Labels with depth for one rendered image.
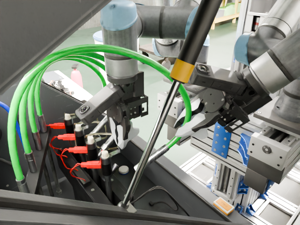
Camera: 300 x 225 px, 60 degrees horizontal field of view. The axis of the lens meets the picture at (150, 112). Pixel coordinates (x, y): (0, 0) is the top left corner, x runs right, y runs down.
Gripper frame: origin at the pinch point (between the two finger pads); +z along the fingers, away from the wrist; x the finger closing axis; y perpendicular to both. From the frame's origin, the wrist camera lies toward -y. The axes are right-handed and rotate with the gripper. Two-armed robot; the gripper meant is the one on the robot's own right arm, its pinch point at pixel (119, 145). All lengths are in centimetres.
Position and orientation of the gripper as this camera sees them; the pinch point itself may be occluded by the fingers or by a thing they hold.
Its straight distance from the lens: 70.3
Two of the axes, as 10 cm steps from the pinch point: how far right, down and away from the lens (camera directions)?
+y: 7.9, -3.1, 5.4
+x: -6.2, -3.9, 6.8
